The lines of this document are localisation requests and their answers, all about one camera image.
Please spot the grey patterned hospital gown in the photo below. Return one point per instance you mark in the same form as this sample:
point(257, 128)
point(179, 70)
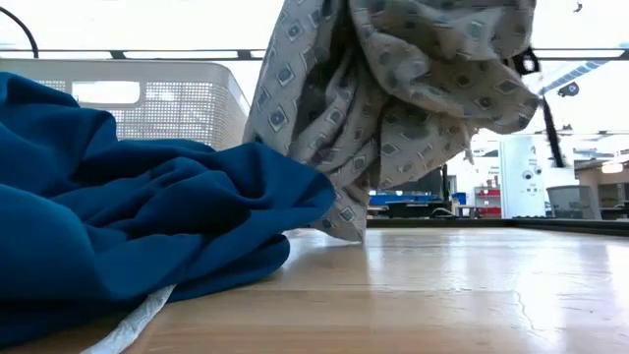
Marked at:
point(393, 98)

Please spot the dark blue garment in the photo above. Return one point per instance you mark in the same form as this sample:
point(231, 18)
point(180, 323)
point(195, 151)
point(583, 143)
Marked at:
point(123, 221)

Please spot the blue box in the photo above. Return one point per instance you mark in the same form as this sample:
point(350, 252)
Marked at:
point(393, 200)

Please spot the black computer monitor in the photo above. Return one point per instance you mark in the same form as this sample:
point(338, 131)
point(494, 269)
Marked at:
point(422, 184)

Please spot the white plastic laundry basket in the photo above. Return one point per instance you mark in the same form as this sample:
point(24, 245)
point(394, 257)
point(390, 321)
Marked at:
point(196, 108)

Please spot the red shelf unit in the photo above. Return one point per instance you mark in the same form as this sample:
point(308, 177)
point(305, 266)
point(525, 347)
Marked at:
point(489, 211)

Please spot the white pillar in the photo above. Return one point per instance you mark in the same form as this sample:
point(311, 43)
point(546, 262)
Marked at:
point(521, 177)

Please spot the grey bin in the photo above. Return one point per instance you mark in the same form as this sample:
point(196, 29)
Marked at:
point(572, 201)

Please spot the black rig frame bar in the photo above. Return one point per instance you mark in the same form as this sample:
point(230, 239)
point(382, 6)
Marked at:
point(147, 54)

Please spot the black table frame rail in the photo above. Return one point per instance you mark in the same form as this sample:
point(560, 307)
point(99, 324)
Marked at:
point(540, 226)

